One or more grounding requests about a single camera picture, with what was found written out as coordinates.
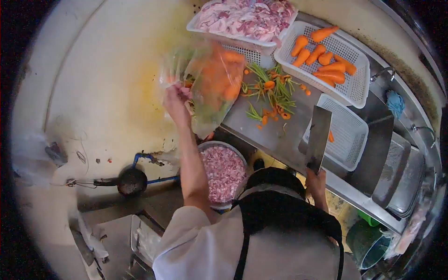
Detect steel cleaver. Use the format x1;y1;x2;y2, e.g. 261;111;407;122
304;105;333;175

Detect clear plastic bag of carrots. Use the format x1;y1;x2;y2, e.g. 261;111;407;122
159;41;247;140

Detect steel faucet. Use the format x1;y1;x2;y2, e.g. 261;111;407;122
370;66;396;83
410;123;437;148

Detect pile of raw meat slices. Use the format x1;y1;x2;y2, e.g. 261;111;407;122
194;0;297;43

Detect person's right fingers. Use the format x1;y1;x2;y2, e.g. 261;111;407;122
304;169;318;197

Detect steel tray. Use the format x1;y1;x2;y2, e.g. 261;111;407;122
372;132;427;218

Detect white basket holding carrots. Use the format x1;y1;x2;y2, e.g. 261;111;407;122
274;20;371;109

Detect green bucket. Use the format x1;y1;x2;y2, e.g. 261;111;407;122
346;209;393;270

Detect metal bowl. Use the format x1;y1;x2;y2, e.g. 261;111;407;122
197;141;250;211

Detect white plastic container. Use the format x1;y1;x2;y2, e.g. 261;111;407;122
130;214;162;264

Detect pile of carrot top scraps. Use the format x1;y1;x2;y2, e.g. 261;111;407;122
241;63;312;131

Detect person's body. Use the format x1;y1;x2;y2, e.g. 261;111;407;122
152;167;362;280

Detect person's right hand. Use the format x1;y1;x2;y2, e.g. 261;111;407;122
304;168;328;204

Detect white basket holding meat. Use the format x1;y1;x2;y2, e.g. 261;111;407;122
186;0;299;69

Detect person's left fingers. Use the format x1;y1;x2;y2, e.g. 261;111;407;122
174;84;193;105

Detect blue pipe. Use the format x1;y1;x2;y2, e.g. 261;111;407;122
132;152;181;185

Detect minced raw meat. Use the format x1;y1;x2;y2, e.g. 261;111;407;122
200;146;247;204

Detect black long-handled pan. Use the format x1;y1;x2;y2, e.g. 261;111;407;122
93;165;148;197

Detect steel sink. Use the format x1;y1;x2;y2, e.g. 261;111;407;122
324;82;438;234

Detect heap of peeled carrots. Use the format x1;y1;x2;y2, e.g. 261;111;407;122
290;25;358;88

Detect blue cloth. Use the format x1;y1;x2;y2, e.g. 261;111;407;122
386;90;406;120

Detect person's left hand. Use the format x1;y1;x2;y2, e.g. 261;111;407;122
163;84;193;128

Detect small white perforated basket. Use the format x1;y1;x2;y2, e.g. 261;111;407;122
302;93;369;172

